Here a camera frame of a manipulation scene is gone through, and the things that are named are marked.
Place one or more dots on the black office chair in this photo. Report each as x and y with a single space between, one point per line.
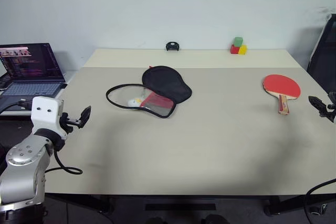
325 51

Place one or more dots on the dark open laptop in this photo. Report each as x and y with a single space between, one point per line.
31 64

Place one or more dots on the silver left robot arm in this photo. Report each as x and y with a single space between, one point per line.
23 171

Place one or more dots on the black floor bar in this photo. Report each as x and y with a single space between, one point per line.
181 207

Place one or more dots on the red cube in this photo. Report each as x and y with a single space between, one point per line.
234 50

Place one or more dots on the green cube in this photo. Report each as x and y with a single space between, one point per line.
238 42

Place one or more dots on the black red paddle case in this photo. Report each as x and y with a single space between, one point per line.
165 82

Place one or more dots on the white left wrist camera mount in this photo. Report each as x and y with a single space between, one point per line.
44 113

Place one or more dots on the black table frame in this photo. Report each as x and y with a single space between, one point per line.
273 205

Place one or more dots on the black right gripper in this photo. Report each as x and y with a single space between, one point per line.
328 110

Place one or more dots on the grey caster wheel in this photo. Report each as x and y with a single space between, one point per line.
319 209

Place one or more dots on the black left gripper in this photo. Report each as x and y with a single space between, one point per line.
65 123

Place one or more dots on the yellow cube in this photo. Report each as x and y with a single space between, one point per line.
243 50

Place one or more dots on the small black clip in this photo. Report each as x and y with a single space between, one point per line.
172 46

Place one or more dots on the red table tennis paddle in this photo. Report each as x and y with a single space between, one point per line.
281 85

